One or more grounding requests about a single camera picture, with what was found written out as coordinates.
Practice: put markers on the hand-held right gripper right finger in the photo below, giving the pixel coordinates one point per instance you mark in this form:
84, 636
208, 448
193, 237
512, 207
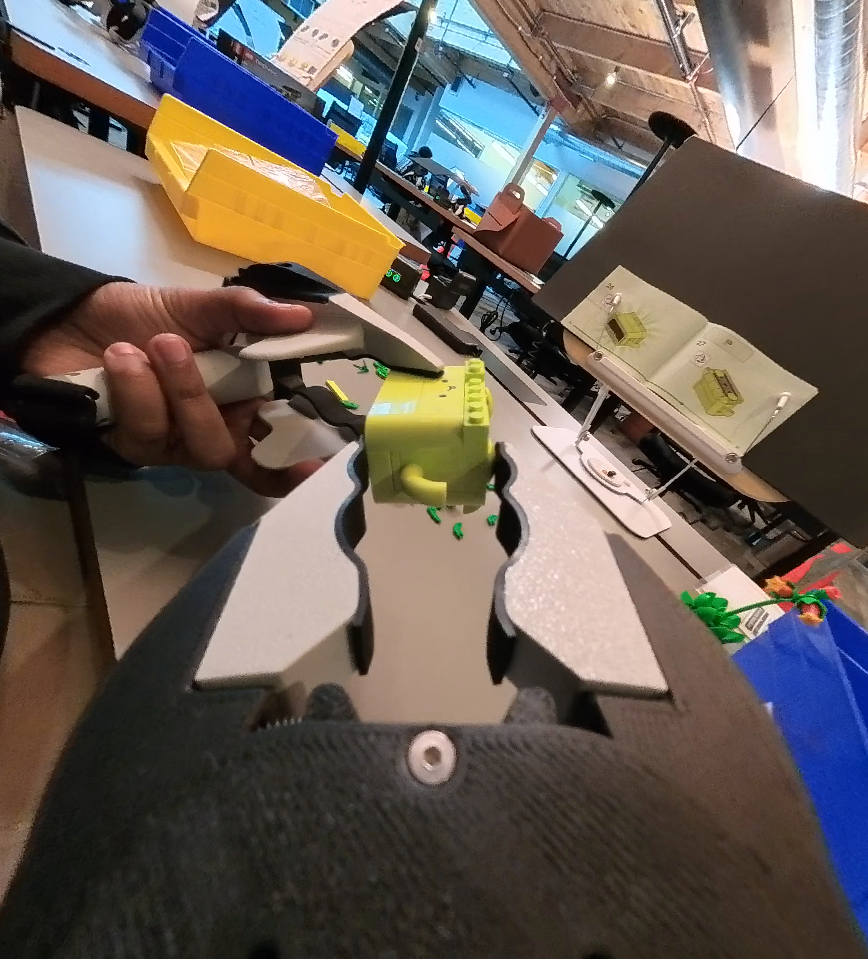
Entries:
576, 599

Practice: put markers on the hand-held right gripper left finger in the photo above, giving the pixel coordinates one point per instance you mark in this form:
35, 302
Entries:
284, 584

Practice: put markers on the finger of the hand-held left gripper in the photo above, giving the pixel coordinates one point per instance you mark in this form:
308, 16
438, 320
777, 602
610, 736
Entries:
292, 442
374, 330

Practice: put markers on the lime brick pot figure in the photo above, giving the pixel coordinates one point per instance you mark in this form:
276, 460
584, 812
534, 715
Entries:
419, 427

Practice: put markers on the person's left hand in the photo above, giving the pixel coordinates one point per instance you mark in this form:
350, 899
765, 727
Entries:
149, 315

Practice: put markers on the black charger with green display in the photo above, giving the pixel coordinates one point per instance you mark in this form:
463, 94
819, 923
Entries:
400, 279

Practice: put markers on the lime strip brick piece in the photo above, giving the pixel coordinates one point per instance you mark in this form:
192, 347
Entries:
342, 395

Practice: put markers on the yellow storage bin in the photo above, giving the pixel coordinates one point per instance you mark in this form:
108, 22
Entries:
269, 210

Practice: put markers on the black power adapter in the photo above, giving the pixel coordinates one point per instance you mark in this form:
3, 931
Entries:
445, 326

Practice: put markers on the small black box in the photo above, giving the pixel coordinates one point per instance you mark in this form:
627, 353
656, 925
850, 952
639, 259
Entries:
449, 292

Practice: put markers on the pink brick plant pot figure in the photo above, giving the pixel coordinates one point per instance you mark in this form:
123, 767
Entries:
711, 611

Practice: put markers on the scattered green leaf pieces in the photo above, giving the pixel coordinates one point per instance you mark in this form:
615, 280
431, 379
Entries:
458, 530

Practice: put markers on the brown cardboard box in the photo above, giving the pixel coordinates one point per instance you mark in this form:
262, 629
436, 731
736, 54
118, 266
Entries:
516, 232

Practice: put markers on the plain blue storage bin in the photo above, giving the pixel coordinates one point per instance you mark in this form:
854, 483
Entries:
254, 105

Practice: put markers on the black pole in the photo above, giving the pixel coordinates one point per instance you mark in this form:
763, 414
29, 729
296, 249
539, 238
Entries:
404, 75

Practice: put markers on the open instruction booklet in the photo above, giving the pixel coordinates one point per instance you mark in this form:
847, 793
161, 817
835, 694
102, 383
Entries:
666, 344

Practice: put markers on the small blue storage bin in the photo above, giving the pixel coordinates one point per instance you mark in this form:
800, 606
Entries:
164, 37

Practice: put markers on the blue storage bin with tag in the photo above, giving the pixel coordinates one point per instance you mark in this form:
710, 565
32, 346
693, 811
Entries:
853, 749

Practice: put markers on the dark grey partition board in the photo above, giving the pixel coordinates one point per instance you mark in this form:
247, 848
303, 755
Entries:
778, 262

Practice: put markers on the silver ventilation duct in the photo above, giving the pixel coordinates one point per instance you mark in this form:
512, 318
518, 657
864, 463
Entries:
786, 75

